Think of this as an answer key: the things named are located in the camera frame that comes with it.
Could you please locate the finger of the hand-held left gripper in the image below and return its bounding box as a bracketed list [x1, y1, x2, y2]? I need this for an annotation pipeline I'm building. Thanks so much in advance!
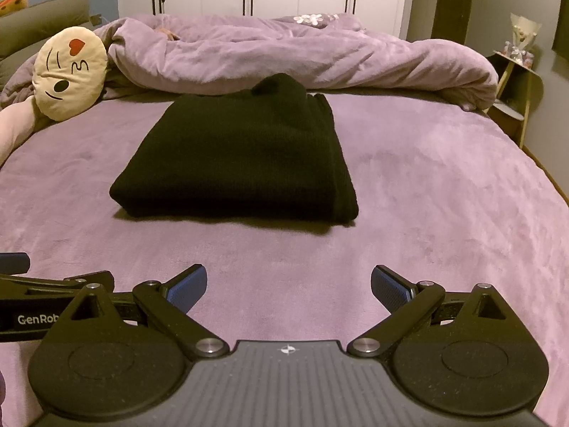
[0, 270, 117, 297]
[0, 252, 31, 275]

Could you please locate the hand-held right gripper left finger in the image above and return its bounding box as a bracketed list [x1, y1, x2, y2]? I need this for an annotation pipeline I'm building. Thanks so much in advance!
[69, 263, 229, 359]

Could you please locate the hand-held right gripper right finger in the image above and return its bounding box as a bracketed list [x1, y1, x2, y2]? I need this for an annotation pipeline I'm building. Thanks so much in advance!
[346, 264, 508, 357]

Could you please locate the black knit sweater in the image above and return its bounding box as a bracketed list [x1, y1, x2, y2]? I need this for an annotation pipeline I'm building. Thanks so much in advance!
[109, 72, 359, 226]

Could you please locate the cat plush toy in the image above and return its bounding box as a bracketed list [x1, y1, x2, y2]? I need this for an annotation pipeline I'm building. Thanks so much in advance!
[0, 27, 109, 166]

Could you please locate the wooden side table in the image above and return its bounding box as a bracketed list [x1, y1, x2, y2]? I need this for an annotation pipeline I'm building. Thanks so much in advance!
[488, 49, 546, 148]

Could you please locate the green headboard cushion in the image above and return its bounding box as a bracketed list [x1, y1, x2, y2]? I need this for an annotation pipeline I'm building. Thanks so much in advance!
[0, 0, 92, 81]

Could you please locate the purple duvet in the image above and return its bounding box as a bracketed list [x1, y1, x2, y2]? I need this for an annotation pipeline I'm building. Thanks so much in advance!
[0, 12, 499, 113]

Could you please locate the orange plush toy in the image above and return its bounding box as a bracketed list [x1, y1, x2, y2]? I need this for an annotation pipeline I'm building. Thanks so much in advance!
[0, 0, 29, 17]

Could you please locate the wrapped flower bouquet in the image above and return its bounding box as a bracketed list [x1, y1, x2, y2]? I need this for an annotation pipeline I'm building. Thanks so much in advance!
[504, 12, 544, 67]

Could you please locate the dark door frame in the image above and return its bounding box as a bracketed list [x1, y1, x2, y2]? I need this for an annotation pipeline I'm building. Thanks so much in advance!
[430, 0, 477, 54]

